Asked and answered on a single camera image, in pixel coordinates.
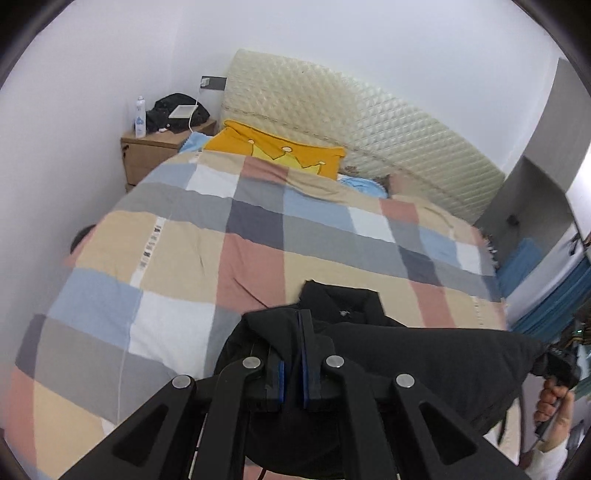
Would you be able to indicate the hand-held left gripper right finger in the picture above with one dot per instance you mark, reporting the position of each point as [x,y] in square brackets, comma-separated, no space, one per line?
[305,383]

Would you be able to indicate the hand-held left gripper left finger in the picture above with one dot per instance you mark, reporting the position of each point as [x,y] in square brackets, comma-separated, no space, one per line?
[258,383]

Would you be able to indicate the black puffer jacket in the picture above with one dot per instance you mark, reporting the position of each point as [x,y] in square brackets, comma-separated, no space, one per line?
[415,364]

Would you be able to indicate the person's right forearm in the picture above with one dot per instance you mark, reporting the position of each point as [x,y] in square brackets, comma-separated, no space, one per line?
[549,461]

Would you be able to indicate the person's right hand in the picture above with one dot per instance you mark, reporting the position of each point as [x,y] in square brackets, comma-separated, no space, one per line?
[561,415]

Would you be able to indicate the blue curtain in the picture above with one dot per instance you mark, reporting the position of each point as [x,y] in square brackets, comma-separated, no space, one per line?
[554,309]

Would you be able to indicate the blue draped cloth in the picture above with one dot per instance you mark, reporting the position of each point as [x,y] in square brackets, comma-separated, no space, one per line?
[519,265]

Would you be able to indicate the checked patchwork duvet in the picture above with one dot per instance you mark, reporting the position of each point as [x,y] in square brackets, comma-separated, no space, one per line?
[184,258]

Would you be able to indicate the light blue pillow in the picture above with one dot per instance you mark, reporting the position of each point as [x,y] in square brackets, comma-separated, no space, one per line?
[362,185]
[196,142]

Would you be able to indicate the grey and white wardrobe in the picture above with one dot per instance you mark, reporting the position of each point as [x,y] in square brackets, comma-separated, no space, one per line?
[554,152]

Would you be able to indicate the brown pillow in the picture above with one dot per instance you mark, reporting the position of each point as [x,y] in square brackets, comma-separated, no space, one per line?
[399,184]

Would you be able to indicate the yellow crown print pillow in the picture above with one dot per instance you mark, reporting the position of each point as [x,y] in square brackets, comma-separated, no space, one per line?
[258,143]

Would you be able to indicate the wooden nightstand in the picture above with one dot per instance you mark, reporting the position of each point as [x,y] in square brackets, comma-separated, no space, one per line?
[143,161]

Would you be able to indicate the cream quilted headboard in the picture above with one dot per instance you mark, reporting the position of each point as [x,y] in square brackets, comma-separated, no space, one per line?
[369,124]

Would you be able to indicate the white flat box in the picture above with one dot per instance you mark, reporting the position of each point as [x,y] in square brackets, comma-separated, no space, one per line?
[183,111]

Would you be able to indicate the black bag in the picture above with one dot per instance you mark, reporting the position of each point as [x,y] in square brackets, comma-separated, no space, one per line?
[161,113]

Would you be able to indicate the white spray bottle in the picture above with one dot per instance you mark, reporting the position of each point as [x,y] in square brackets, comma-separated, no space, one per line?
[140,120]

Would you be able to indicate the grey wall socket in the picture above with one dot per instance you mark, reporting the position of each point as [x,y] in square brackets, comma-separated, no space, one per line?
[214,83]

